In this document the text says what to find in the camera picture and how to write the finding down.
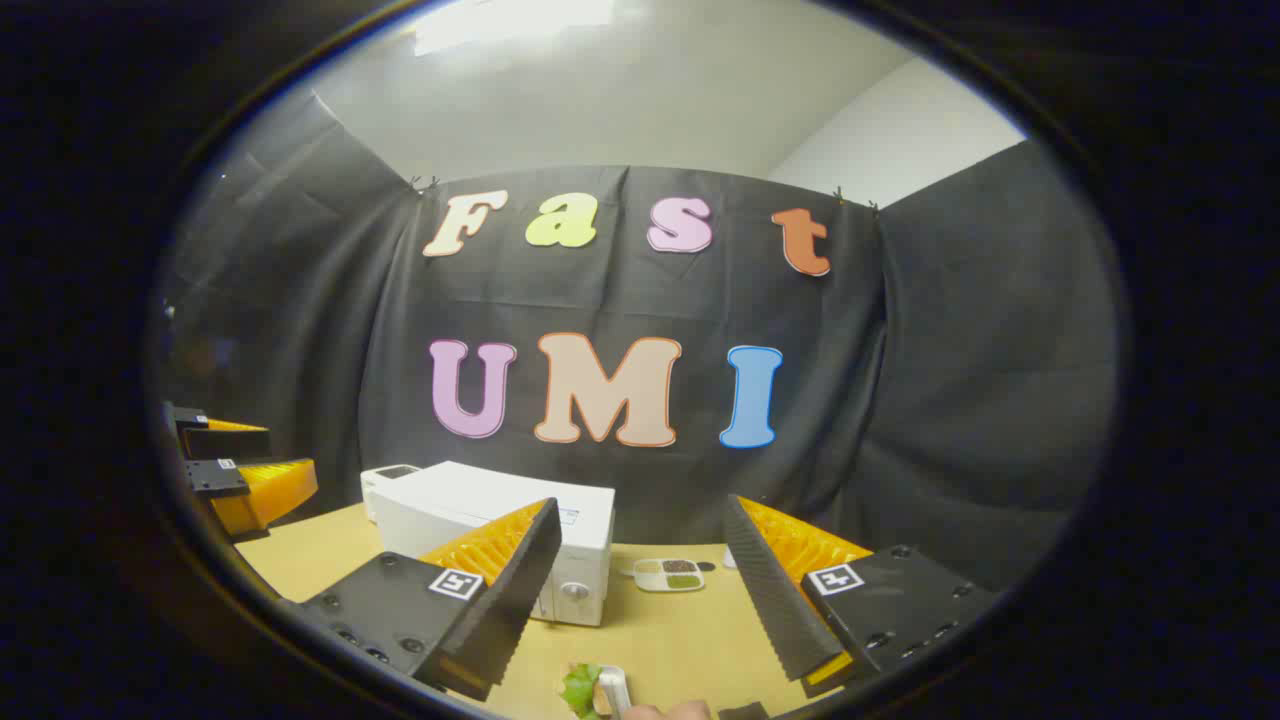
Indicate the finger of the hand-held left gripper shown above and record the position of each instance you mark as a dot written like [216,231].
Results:
[265,490]
[225,443]

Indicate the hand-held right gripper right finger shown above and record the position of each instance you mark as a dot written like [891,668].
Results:
[770,590]

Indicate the white microwave oven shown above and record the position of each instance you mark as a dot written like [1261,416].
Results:
[470,500]

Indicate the small white tray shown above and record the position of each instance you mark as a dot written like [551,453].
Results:
[614,690]

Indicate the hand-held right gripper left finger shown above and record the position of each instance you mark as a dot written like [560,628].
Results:
[520,590]

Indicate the black backdrop cloth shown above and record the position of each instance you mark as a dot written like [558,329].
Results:
[950,350]

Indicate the white device with dark screen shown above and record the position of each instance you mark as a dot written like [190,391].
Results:
[385,478]

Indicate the white divided seasoning dish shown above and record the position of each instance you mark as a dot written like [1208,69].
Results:
[668,575]

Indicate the sandwich with green lettuce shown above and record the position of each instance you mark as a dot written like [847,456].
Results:
[578,690]

